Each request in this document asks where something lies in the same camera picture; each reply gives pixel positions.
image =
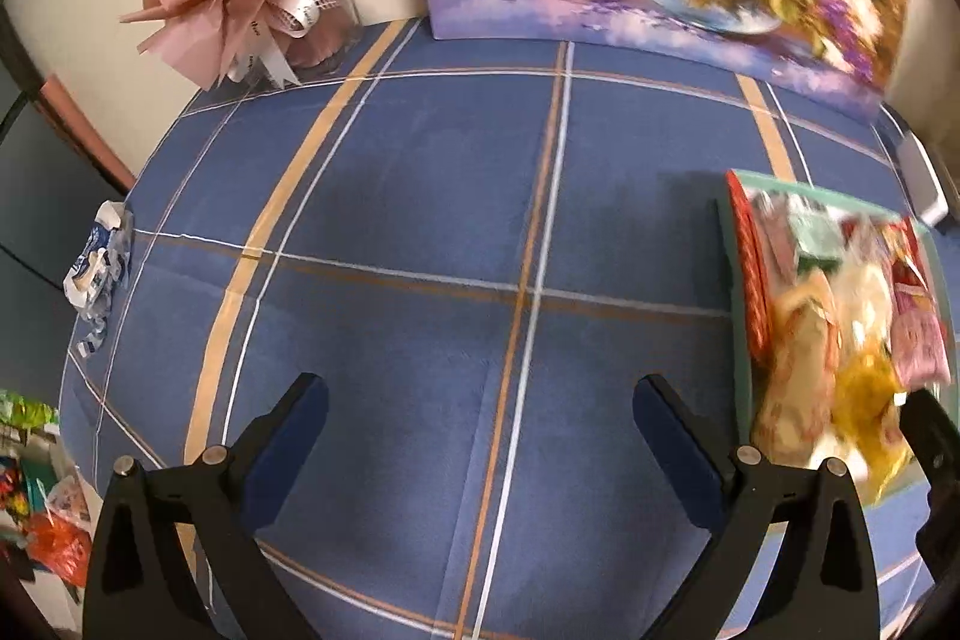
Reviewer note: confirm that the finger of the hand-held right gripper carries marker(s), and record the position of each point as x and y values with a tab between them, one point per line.
926	430

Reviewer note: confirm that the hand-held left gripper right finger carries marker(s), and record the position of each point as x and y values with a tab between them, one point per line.
675	437

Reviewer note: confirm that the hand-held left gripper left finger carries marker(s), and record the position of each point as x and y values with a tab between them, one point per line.
300	415

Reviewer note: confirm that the white tray with teal rim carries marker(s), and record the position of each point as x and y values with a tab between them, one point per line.
739	340

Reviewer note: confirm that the yellow and white cake packet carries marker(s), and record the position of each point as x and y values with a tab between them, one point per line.
795	377

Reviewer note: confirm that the crumpled blue and white wrapper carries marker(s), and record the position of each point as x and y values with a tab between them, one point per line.
94	269

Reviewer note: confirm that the white rectangular device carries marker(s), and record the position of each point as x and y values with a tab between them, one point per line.
922	175

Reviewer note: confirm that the pile of colourful bags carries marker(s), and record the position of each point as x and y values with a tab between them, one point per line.
52	535

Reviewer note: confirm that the dark cabinet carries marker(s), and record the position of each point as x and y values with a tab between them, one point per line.
37	197

